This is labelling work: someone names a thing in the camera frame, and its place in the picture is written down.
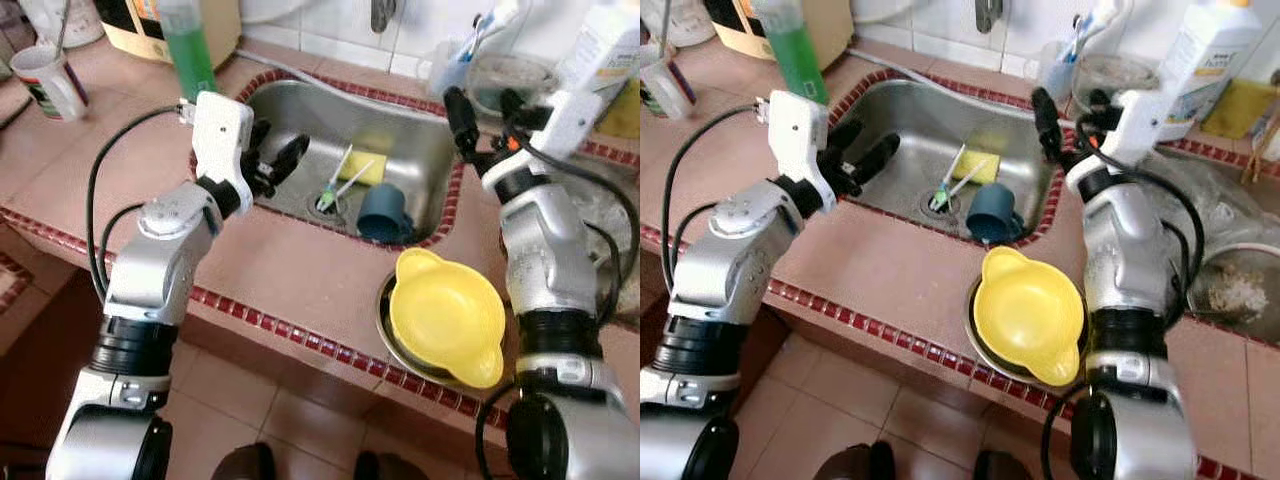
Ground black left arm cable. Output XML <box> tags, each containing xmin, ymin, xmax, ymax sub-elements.
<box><xmin>85</xmin><ymin>105</ymin><xmax>201</xmax><ymax>301</ymax></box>
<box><xmin>98</xmin><ymin>203</ymin><xmax>148</xmax><ymax>293</ymax></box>
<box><xmin>675</xmin><ymin>203</ymin><xmax>723</xmax><ymax>291</ymax></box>
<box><xmin>661</xmin><ymin>105</ymin><xmax>779</xmax><ymax>296</ymax></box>

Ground stainless steel sink basin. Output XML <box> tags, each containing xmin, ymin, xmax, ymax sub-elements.
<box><xmin>245</xmin><ymin>78</ymin><xmax>463</xmax><ymax>246</ymax></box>
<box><xmin>830</xmin><ymin>78</ymin><xmax>1067</xmax><ymax>247</ymax></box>

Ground steel pot with rice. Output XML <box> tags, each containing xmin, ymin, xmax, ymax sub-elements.
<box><xmin>1185</xmin><ymin>245</ymin><xmax>1280</xmax><ymax>323</ymax></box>

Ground white printed mug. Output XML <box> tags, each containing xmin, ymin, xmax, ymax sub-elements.
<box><xmin>10</xmin><ymin>45</ymin><xmax>89</xmax><ymax>122</ymax></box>
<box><xmin>640</xmin><ymin>60</ymin><xmax>689</xmax><ymax>120</ymax></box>

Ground yellow cleaning cloth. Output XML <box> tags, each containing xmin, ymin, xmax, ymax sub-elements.
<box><xmin>1200</xmin><ymin>78</ymin><xmax>1277</xmax><ymax>141</ymax></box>
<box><xmin>595</xmin><ymin>80</ymin><xmax>641</xmax><ymax>141</ymax></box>

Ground white bottle with yellow cap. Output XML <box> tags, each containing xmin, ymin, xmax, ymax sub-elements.
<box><xmin>1150</xmin><ymin>0</ymin><xmax>1267</xmax><ymax>141</ymax></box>
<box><xmin>555</xmin><ymin>0</ymin><xmax>641</xmax><ymax>97</ymax></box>

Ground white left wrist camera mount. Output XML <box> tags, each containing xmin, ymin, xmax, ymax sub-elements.
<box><xmin>190</xmin><ymin>90</ymin><xmax>256</xmax><ymax>191</ymax></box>
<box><xmin>768</xmin><ymin>90</ymin><xmax>831</xmax><ymax>191</ymax></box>

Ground clear round plastic container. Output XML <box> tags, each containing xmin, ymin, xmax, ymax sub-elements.
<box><xmin>470</xmin><ymin>55</ymin><xmax>561</xmax><ymax>117</ymax></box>
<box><xmin>1070</xmin><ymin>55</ymin><xmax>1161</xmax><ymax>121</ymax></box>

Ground green dish soap bottle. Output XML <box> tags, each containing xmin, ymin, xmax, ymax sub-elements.
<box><xmin>155</xmin><ymin>0</ymin><xmax>219</xmax><ymax>101</ymax></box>
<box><xmin>750</xmin><ymin>0</ymin><xmax>831</xmax><ymax>106</ymax></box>

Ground steel sink with bag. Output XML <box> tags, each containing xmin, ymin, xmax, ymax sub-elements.
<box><xmin>1140</xmin><ymin>140</ymin><xmax>1280</xmax><ymax>347</ymax></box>

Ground black right robot foot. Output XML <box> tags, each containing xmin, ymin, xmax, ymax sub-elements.
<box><xmin>975</xmin><ymin>450</ymin><xmax>1033</xmax><ymax>480</ymax></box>
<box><xmin>355</xmin><ymin>452</ymin><xmax>431</xmax><ymax>480</ymax></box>

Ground clear plastic cup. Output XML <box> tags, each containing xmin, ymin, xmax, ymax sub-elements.
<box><xmin>1035</xmin><ymin>40</ymin><xmax>1077</xmax><ymax>101</ymax></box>
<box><xmin>428</xmin><ymin>40</ymin><xmax>476</xmax><ymax>97</ymax></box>

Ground yellow kitchen sponge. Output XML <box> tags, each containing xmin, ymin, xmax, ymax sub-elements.
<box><xmin>345</xmin><ymin>155</ymin><xmax>389</xmax><ymax>187</ymax></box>
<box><xmin>955</xmin><ymin>153</ymin><xmax>1001</xmax><ymax>187</ymax></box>

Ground black left robot foot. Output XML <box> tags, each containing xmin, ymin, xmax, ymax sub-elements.
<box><xmin>210</xmin><ymin>442</ymin><xmax>277</xmax><ymax>480</ymax></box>
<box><xmin>812</xmin><ymin>440</ymin><xmax>897</xmax><ymax>480</ymax></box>

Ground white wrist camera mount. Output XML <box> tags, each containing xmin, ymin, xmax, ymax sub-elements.
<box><xmin>190</xmin><ymin>90</ymin><xmax>256</xmax><ymax>191</ymax></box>
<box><xmin>1112</xmin><ymin>88</ymin><xmax>1188</xmax><ymax>166</ymax></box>
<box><xmin>768</xmin><ymin>90</ymin><xmax>831</xmax><ymax>191</ymax></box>
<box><xmin>535</xmin><ymin>88</ymin><xmax>608</xmax><ymax>161</ymax></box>

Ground yellow plastic bowl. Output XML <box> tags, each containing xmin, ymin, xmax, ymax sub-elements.
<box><xmin>388</xmin><ymin>248</ymin><xmax>507</xmax><ymax>389</ymax></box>
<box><xmin>972</xmin><ymin>246</ymin><xmax>1087</xmax><ymax>389</ymax></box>

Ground black robot foot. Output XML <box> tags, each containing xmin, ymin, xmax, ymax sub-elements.
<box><xmin>355</xmin><ymin>452</ymin><xmax>431</xmax><ymax>480</ymax></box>
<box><xmin>812</xmin><ymin>440</ymin><xmax>897</xmax><ymax>480</ymax></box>
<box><xmin>975</xmin><ymin>450</ymin><xmax>1033</xmax><ymax>480</ymax></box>
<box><xmin>210</xmin><ymin>442</ymin><xmax>277</xmax><ymax>480</ymax></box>

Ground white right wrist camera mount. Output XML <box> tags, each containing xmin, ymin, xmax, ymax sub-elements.
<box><xmin>535</xmin><ymin>88</ymin><xmax>608</xmax><ymax>161</ymax></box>
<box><xmin>1112</xmin><ymin>88</ymin><xmax>1188</xmax><ymax>166</ymax></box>

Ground green and white toothbrush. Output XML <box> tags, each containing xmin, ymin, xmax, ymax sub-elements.
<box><xmin>928</xmin><ymin>145</ymin><xmax>967</xmax><ymax>214</ymax></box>
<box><xmin>318</xmin><ymin>145</ymin><xmax>355</xmax><ymax>212</ymax></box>

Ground beige water ionizer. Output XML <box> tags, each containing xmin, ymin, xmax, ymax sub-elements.
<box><xmin>95</xmin><ymin>0</ymin><xmax>243</xmax><ymax>67</ymax></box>
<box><xmin>705</xmin><ymin>0</ymin><xmax>856</xmax><ymax>71</ymax></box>

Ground blue and white toothbrush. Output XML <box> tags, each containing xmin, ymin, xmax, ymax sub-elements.
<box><xmin>458</xmin><ymin>10</ymin><xmax>521</xmax><ymax>67</ymax></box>
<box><xmin>1065</xmin><ymin>10</ymin><xmax>1127</xmax><ymax>67</ymax></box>

